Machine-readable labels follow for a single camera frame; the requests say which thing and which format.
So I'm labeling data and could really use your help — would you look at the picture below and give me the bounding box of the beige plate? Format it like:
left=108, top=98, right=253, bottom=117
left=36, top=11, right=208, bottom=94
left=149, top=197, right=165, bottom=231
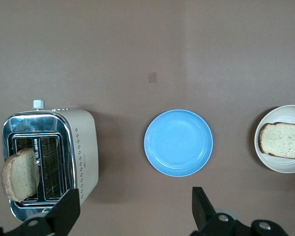
left=254, top=105, right=295, bottom=174

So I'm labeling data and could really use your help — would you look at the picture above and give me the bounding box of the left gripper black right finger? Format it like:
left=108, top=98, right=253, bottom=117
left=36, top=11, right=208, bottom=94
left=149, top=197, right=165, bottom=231
left=190, top=186, right=290, bottom=236

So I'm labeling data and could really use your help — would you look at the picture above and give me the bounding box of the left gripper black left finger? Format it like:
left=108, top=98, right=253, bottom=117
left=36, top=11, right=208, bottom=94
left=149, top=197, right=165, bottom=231
left=0, top=188, right=81, bottom=236

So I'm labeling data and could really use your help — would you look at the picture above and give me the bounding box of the beige chrome toaster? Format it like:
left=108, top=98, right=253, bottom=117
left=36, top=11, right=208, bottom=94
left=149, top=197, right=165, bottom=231
left=2, top=98, right=99, bottom=223

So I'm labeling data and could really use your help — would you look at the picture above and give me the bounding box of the blue plate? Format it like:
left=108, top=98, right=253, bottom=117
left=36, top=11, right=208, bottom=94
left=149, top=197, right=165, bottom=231
left=144, top=109, right=214, bottom=177

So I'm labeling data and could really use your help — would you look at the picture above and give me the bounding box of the toasted bread slice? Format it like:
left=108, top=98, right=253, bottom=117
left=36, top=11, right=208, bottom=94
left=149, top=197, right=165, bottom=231
left=259, top=122, right=295, bottom=160
left=1, top=147, right=40, bottom=203

